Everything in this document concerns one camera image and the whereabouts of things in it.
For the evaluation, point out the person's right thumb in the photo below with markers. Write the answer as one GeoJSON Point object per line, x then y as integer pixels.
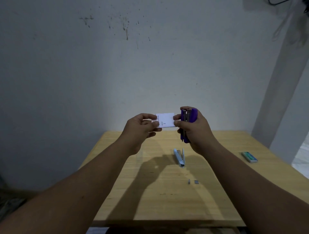
{"type": "Point", "coordinates": [179, 124]}

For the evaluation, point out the person's left thumb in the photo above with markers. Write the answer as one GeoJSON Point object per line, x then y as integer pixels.
{"type": "Point", "coordinates": [148, 116]}

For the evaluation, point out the person's right hand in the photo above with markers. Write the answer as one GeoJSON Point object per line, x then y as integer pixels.
{"type": "Point", "coordinates": [196, 135]}

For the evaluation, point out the person's right forearm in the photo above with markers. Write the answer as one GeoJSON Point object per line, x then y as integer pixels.
{"type": "Point", "coordinates": [256, 190]}

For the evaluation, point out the person's left hand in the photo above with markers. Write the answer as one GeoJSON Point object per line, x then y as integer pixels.
{"type": "Point", "coordinates": [136, 133]}

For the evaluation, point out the person's left forearm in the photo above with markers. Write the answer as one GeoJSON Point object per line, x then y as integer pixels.
{"type": "Point", "coordinates": [70, 192]}

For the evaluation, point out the purple stapler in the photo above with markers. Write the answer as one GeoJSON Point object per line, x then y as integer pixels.
{"type": "Point", "coordinates": [187, 120]}

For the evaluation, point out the white staple box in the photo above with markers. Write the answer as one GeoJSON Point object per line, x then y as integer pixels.
{"type": "Point", "coordinates": [165, 120]}

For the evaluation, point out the green staple box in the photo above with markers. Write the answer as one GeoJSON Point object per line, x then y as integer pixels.
{"type": "Point", "coordinates": [249, 157]}

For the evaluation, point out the light blue stapler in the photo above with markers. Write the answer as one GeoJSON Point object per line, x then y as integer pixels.
{"type": "Point", "coordinates": [179, 158]}

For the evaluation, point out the person's left middle finger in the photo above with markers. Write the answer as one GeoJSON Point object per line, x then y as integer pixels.
{"type": "Point", "coordinates": [155, 130]}

